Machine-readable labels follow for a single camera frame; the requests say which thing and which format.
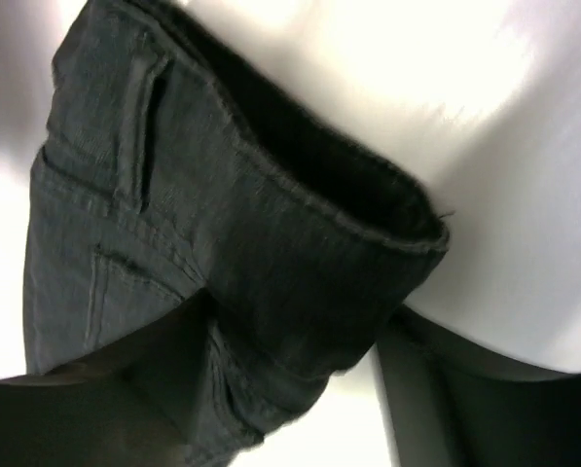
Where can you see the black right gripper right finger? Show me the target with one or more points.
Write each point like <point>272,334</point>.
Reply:
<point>452,402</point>

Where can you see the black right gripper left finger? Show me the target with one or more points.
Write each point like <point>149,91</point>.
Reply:
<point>133,402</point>

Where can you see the black denim trousers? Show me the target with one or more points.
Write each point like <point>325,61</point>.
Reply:
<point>175,176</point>

